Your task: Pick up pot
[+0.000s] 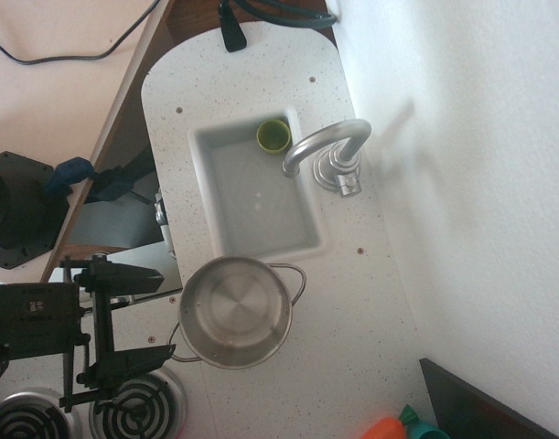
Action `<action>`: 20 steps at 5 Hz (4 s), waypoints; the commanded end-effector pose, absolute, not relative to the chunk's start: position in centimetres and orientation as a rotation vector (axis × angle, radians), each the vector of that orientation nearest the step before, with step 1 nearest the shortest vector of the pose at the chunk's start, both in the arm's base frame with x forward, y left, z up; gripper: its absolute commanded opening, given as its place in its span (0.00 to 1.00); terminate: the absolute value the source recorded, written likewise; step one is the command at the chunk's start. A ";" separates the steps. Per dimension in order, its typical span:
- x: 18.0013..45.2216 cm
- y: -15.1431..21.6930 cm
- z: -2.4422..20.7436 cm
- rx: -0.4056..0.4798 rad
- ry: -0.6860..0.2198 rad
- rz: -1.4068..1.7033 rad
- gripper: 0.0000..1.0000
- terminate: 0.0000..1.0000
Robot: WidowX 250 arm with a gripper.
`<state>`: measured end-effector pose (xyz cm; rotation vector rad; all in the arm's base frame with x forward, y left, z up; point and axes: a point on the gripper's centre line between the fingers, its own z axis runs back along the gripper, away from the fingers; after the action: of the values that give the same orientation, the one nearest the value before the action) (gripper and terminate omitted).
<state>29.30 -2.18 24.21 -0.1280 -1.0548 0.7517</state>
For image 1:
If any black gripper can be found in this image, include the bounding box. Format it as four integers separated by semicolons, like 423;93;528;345
59;256;176;412

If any stainless steel pot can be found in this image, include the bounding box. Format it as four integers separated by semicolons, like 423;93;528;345
168;256;306;369

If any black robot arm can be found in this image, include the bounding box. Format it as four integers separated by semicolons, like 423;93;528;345
0;257;175;412

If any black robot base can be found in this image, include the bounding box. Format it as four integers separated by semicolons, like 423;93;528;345
0;151;69;270

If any right stove burner coil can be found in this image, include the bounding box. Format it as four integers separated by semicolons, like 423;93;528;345
89;367;188;438

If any stove burner coil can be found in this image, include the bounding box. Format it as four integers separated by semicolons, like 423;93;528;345
89;367;188;438
0;388;82;439

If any left stove burner coil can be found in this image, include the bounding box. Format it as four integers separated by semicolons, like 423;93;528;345
0;388;82;439

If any blue clamp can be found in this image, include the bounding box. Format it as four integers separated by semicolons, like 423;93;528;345
44;156;95;198

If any grey sink basin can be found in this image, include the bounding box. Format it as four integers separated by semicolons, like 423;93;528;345
188;107;329;262

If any green plastic cup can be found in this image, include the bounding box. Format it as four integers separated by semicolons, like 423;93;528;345
256;119;291;155

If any silver toy faucet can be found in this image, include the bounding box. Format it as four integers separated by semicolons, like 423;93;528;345
282;119;371;198

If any orange toy carrot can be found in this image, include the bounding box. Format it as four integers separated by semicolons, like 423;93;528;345
360;417;407;439

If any teal plastic cup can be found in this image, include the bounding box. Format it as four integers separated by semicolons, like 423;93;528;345
399;404;450;439

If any dark board corner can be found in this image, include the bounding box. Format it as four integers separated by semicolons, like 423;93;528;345
420;358;558;439

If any black cable on floor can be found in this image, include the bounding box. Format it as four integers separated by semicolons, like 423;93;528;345
0;0;162;66

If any green hose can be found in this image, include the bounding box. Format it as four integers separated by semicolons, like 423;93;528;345
236;0;339;29

